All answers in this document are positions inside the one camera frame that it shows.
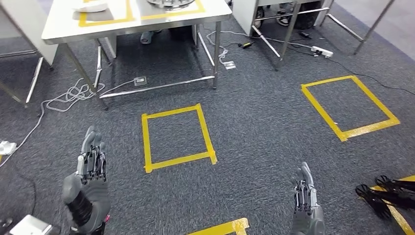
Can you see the stainless steel table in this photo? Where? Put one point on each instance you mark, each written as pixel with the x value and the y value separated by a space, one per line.
pixel 32 81

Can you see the black power adapter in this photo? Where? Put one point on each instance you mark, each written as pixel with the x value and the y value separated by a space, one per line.
pixel 247 44
pixel 304 34

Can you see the white pedestal cabinet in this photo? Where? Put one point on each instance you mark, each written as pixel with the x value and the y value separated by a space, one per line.
pixel 26 22

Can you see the silver wheel cover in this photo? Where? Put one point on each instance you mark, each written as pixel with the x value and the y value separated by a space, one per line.
pixel 170 3

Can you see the yellow floor tape square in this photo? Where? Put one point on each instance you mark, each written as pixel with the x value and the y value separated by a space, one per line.
pixel 146 142
pixel 227 227
pixel 397 214

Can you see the stainless steel workbench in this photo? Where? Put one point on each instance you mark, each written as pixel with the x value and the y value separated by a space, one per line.
pixel 139 22

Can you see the metal table frame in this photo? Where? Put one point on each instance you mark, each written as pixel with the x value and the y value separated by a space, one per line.
pixel 343 27

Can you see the metal floor socket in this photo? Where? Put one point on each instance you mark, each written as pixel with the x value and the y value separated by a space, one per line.
pixel 229 65
pixel 140 80

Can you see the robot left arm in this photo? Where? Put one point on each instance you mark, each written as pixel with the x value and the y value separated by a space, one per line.
pixel 90 231

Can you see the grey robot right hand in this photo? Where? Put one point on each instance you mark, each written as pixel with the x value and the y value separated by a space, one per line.
pixel 308 217

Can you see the white power strip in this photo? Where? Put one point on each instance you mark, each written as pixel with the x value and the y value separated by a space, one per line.
pixel 6 147
pixel 322 51

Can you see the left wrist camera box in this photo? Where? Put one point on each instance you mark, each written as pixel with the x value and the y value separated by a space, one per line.
pixel 30 226

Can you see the white plastic shell part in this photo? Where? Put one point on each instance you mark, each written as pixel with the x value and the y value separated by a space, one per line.
pixel 90 6

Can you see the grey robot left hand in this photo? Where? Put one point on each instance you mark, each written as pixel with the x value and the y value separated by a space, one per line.
pixel 94 198

